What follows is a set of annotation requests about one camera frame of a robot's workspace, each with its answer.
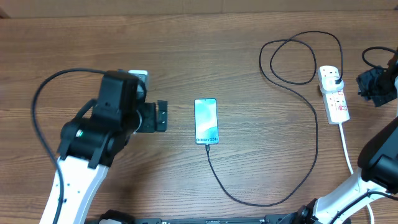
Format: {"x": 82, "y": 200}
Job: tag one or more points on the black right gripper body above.
{"x": 378, "y": 84}

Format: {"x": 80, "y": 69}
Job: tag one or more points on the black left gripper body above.
{"x": 148, "y": 116}

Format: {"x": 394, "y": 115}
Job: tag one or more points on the blue Galaxy smartphone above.
{"x": 206, "y": 121}

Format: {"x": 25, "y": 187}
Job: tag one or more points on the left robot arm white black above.
{"x": 92, "y": 139}

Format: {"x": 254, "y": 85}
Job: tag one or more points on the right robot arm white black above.
{"x": 376, "y": 176}

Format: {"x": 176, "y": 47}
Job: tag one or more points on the white USB charger plug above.
{"x": 330, "y": 85}

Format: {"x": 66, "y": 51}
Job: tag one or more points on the white power strip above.
{"x": 335, "y": 103}

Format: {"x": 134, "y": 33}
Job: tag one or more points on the cardboard back panel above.
{"x": 83, "y": 8}

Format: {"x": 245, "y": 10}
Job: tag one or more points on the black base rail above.
{"x": 113, "y": 216}

